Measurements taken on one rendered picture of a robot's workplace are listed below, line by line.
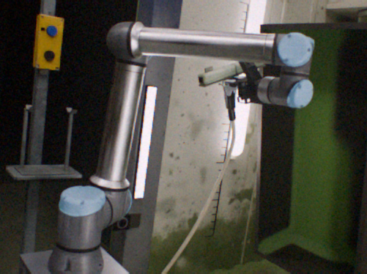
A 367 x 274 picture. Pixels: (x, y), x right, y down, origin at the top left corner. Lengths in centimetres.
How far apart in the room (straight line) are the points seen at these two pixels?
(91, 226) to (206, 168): 130
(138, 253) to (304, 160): 109
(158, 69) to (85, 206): 110
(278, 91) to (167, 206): 133
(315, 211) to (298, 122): 51
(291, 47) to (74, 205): 82
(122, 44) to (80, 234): 63
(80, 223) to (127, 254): 109
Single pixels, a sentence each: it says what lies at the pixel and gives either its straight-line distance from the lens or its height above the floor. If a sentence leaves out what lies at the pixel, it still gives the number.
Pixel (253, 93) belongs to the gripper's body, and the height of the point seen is 132.
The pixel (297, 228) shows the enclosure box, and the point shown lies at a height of 57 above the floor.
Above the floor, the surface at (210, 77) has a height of 135.
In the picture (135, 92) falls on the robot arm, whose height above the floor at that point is 126.
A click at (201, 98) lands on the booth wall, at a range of 245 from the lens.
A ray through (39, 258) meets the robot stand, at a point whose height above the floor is 64.
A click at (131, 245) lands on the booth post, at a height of 36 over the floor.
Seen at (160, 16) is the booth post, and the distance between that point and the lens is 227.
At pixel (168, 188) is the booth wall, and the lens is 244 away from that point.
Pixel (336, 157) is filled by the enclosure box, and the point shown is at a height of 104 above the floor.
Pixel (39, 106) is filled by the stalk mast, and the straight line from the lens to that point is 222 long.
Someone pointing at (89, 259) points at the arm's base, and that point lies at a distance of 145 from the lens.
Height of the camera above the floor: 133
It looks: 8 degrees down
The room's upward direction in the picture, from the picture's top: 8 degrees clockwise
